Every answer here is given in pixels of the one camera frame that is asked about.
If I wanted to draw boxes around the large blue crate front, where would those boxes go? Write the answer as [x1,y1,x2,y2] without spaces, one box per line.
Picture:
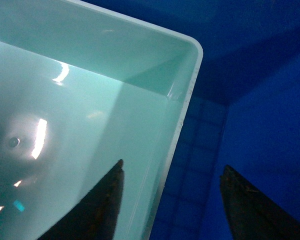
[94,0,300,240]

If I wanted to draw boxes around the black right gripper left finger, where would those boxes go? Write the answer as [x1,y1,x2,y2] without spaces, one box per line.
[39,159,125,240]

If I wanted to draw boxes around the teal plastic bin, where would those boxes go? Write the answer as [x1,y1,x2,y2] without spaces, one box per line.
[0,0,203,240]

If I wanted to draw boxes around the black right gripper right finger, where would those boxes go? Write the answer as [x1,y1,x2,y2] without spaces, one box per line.
[219,165,300,240]

